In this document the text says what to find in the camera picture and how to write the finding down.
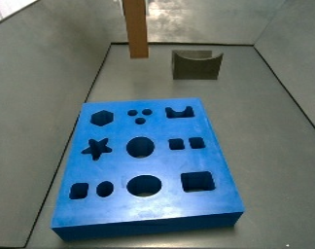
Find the blue foam shape board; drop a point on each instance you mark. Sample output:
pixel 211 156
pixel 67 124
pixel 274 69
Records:
pixel 144 172

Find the brown arch bar object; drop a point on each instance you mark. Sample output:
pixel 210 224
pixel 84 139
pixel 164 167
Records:
pixel 134 12

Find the black curved fixture stand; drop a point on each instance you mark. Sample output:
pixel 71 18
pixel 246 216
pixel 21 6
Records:
pixel 194 65

